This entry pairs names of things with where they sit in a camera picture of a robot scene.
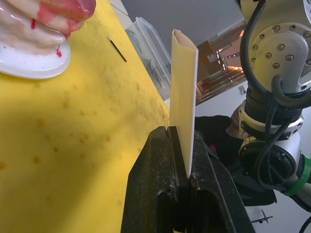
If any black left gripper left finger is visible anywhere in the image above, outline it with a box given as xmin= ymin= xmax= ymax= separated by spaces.
xmin=121 ymin=125 xmax=190 ymax=233

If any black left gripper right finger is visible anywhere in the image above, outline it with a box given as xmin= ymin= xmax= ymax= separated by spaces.
xmin=189 ymin=130 xmax=256 ymax=233

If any cream matchbox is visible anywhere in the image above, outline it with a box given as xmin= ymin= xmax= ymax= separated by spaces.
xmin=169 ymin=29 xmax=200 ymax=178

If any white cake with red sauce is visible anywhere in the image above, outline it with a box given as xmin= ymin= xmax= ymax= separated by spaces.
xmin=0 ymin=0 xmax=97 ymax=50

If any person in black clothing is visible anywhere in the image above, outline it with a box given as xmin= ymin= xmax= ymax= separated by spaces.
xmin=194 ymin=108 xmax=278 ymax=207

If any yellow sponge mat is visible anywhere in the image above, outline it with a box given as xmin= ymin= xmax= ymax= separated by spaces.
xmin=0 ymin=0 xmax=171 ymax=233

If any green tape band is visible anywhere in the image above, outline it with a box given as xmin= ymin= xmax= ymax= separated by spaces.
xmin=285 ymin=155 xmax=311 ymax=198

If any clear plastic container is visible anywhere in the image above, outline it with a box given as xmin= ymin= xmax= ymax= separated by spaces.
xmin=124 ymin=17 xmax=172 ymax=101

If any black match with white tip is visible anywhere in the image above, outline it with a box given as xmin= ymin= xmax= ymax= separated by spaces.
xmin=107 ymin=36 xmax=128 ymax=63

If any orange cardboard box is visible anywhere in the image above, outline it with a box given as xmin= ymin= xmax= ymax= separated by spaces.
xmin=196 ymin=40 xmax=220 ymax=64

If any white plate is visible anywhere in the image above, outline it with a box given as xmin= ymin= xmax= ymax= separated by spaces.
xmin=0 ymin=31 xmax=72 ymax=80

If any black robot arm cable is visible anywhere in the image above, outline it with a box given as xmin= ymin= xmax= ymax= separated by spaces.
xmin=239 ymin=0 xmax=305 ymax=193

